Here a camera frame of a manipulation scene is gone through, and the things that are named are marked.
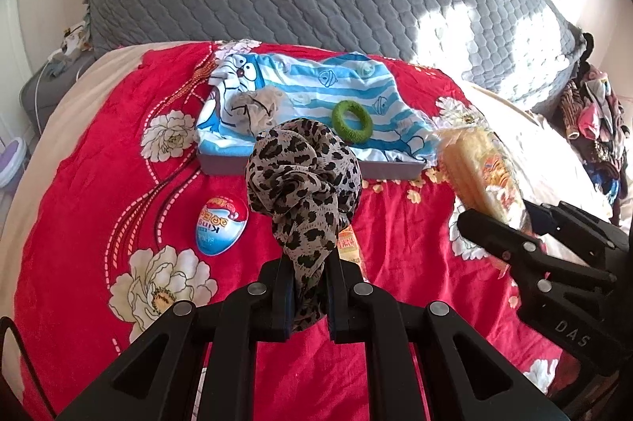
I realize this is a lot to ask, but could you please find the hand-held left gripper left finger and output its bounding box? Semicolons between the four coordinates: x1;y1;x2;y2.
54;259;298;421

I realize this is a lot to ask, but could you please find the beige sheer scrunchie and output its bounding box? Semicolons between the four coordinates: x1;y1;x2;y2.
226;87;290;136

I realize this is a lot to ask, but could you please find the green knitted scrunchie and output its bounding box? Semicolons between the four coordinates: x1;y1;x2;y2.
331;101;379;144

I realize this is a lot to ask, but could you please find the leopard print scrunchie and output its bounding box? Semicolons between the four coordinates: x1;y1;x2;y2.
246;118;364;334

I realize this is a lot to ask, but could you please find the purple waste bin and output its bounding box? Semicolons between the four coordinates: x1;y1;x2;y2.
0;137;28;189

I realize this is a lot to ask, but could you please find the blue red egg toy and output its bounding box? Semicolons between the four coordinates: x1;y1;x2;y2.
196;195;248;256

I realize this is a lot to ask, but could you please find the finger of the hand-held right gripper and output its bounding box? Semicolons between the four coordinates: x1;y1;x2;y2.
524;201;624;256
457;208;611;303

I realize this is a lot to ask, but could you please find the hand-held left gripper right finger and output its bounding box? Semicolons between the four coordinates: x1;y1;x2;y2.
324;253;572;421

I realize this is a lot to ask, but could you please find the blue striped cartoon cloth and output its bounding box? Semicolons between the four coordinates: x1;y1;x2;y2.
195;52;438;167

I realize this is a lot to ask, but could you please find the grey nightstand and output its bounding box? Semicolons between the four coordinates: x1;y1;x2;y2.
20;55;95;125

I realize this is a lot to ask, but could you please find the small plush toy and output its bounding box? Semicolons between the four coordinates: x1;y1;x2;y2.
59;21;92;56

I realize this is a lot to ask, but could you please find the white cable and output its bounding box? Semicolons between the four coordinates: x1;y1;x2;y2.
34;59;56;140

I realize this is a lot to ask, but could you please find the grey tray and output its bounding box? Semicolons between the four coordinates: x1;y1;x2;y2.
197;144;428;182

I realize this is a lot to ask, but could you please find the yellow bread packet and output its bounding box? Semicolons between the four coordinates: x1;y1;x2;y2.
336;226;369;283
435;127;532;283

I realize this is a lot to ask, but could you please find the red floral blanket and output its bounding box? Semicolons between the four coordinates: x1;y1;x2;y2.
15;40;594;421

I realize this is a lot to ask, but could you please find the pile of clothes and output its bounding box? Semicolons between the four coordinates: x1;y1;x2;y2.
559;32;633;224

